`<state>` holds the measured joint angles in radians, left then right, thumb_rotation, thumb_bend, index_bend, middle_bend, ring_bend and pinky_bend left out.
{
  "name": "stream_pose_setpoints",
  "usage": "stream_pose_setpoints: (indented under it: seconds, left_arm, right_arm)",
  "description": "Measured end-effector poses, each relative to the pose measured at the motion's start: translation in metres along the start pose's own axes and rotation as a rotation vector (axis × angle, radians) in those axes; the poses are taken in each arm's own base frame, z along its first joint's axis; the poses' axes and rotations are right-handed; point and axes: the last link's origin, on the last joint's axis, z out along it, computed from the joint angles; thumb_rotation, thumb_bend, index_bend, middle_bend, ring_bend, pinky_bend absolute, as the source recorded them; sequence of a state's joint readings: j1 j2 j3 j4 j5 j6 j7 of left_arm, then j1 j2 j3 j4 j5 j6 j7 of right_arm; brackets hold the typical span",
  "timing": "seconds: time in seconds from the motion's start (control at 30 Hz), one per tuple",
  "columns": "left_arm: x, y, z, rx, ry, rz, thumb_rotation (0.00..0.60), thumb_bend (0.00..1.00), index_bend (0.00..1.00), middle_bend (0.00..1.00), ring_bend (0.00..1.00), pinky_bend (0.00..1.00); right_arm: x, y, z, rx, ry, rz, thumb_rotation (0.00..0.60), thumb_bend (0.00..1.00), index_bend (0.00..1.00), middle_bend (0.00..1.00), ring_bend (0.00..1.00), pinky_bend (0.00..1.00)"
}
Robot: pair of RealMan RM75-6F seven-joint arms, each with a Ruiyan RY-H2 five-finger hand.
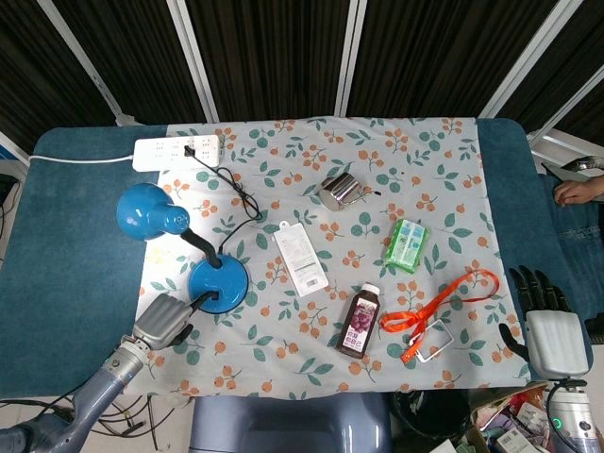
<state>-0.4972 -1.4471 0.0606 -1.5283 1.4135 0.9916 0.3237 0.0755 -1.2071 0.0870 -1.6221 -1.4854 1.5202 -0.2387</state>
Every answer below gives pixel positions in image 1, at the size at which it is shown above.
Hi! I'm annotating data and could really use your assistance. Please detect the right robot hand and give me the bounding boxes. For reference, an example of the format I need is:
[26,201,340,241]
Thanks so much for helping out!
[498,264,591,378]

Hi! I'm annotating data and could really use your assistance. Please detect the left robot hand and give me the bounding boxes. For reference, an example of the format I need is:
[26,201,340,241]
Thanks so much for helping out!
[132,290,220,351]

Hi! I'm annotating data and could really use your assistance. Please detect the blue desk lamp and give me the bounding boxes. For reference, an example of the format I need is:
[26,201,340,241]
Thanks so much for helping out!
[115,182,250,315]

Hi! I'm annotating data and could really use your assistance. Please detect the person's hand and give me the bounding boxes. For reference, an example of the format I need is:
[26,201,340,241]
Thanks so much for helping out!
[553,176,604,208]

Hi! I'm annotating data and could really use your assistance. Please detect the person's jeans leg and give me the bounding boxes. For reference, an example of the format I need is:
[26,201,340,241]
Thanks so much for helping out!
[540,174,604,322]

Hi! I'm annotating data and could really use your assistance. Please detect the cardboard box of items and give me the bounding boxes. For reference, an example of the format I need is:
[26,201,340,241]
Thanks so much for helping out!
[456,380,562,453]

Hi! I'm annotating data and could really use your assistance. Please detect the clear badge holder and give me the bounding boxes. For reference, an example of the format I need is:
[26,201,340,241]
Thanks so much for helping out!
[409,318,453,364]

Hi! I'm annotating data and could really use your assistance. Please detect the white rectangular product box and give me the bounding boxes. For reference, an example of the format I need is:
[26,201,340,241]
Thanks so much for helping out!
[273,220,330,298]

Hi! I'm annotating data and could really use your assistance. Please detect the green tissue pack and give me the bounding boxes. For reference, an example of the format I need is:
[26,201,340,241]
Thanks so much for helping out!
[382,217,433,275]

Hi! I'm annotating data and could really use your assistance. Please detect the white power strip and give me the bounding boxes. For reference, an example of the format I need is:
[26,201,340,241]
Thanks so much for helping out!
[132,134,223,172]

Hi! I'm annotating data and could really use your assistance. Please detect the purple grape juice bottle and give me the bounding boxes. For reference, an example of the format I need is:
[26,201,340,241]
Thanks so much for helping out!
[335,282,381,361]

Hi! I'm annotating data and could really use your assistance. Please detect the floral tablecloth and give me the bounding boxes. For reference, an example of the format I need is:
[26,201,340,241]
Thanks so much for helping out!
[123,116,533,400]

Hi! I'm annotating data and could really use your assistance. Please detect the stainless steel cup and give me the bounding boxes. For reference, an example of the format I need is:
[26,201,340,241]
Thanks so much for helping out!
[318,172,382,212]

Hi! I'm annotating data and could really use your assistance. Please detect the black floor cables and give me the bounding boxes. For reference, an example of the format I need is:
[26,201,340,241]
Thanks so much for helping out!
[0,394,183,449]

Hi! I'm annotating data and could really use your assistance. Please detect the orange lanyard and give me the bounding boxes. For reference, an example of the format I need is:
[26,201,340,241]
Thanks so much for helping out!
[379,269,501,363]

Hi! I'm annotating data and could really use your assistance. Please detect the black lamp power cord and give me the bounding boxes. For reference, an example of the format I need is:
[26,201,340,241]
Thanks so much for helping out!
[183,144,263,259]

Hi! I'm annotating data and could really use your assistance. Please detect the white power strip cable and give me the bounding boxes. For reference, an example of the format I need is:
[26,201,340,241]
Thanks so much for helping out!
[27,153,137,165]

